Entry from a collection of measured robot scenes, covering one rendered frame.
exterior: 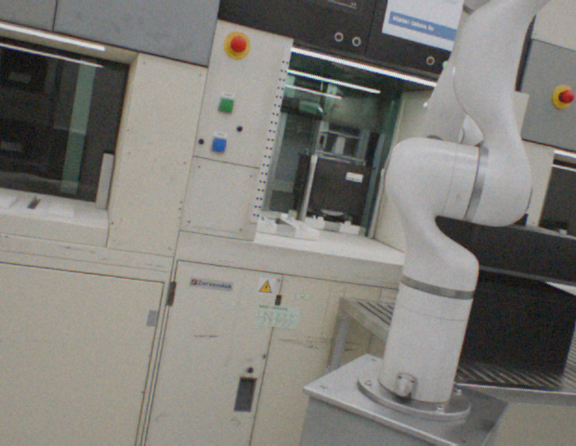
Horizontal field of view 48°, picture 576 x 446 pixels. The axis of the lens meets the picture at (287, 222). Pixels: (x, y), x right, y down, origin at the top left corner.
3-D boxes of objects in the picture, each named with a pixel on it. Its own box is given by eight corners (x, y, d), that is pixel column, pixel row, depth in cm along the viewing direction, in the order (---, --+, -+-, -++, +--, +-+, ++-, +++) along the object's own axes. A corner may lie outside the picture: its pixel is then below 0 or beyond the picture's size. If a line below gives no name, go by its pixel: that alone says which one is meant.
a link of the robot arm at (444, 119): (488, 32, 116) (450, 167, 136) (516, 5, 126) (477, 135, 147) (442, 18, 119) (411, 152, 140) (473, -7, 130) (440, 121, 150)
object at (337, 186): (301, 216, 226) (319, 127, 222) (284, 208, 245) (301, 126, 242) (363, 228, 233) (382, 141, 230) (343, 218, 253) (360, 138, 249)
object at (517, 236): (466, 268, 132) (481, 205, 131) (417, 243, 161) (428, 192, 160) (594, 290, 137) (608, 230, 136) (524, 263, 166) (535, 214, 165)
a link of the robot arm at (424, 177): (477, 304, 100) (513, 151, 97) (360, 277, 102) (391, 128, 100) (468, 289, 111) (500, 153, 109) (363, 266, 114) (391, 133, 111)
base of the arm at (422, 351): (453, 432, 96) (482, 312, 94) (339, 388, 104) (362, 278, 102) (479, 400, 112) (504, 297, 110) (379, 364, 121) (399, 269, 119)
